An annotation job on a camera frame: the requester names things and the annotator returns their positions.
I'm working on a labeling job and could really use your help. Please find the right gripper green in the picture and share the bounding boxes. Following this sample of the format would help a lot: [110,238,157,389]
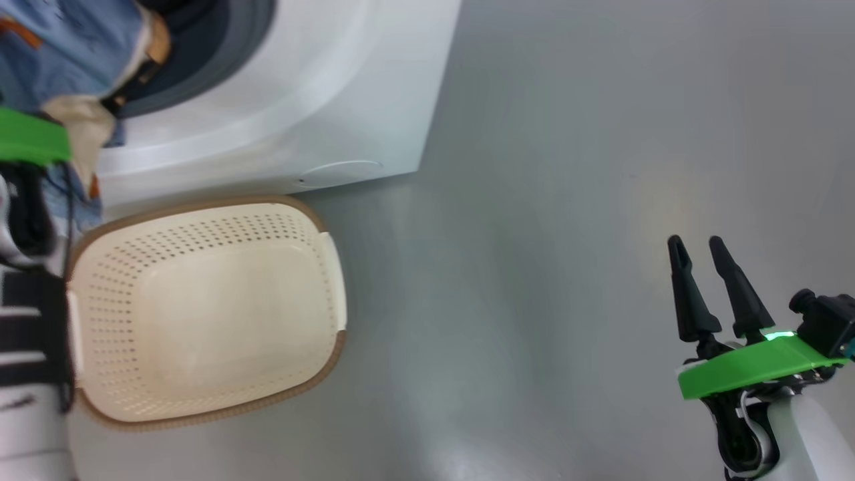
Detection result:
[666,234,853,418]

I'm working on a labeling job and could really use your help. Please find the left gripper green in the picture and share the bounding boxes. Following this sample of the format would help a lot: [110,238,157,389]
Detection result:
[0,61,165,168]

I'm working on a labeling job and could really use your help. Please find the beige cloth garment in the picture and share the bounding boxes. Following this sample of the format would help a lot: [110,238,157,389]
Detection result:
[40,12,172,194]

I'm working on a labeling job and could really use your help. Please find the blue printed garment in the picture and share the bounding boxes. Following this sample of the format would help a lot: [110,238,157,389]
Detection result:
[0,0,158,221]

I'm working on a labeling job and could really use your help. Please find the white front-load washing machine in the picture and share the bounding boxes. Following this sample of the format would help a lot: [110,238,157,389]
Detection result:
[94,0,463,209]

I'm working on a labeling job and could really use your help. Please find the cream perforated laundry basket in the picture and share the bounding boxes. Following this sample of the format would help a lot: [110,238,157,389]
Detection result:
[65,195,347,431]

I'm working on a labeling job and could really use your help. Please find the round white filter cover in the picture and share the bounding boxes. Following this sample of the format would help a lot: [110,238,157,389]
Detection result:
[297,160,383,188]

